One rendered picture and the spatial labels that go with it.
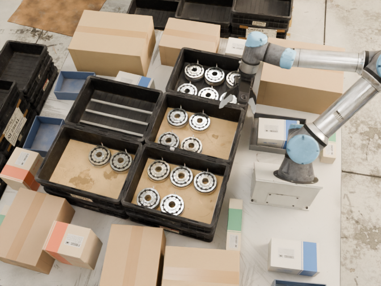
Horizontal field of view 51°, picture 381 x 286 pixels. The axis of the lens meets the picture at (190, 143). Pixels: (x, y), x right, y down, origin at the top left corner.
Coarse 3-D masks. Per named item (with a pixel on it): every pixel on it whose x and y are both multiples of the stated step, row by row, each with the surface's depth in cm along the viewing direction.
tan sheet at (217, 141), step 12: (168, 108) 198; (216, 120) 194; (180, 132) 191; (192, 132) 191; (216, 132) 191; (228, 132) 190; (180, 144) 188; (204, 144) 187; (216, 144) 187; (228, 144) 187; (216, 156) 184; (228, 156) 184
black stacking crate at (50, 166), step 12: (72, 132) 186; (84, 132) 182; (60, 144) 183; (96, 144) 190; (108, 144) 186; (120, 144) 182; (132, 144) 179; (60, 156) 186; (48, 168) 178; (48, 180) 180; (60, 192) 178; (72, 192) 173; (108, 204) 172; (120, 204) 169
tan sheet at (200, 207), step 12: (144, 180) 179; (168, 180) 179; (168, 192) 176; (180, 192) 176; (192, 192) 175; (216, 192) 175; (192, 204) 173; (204, 204) 172; (192, 216) 170; (204, 216) 170
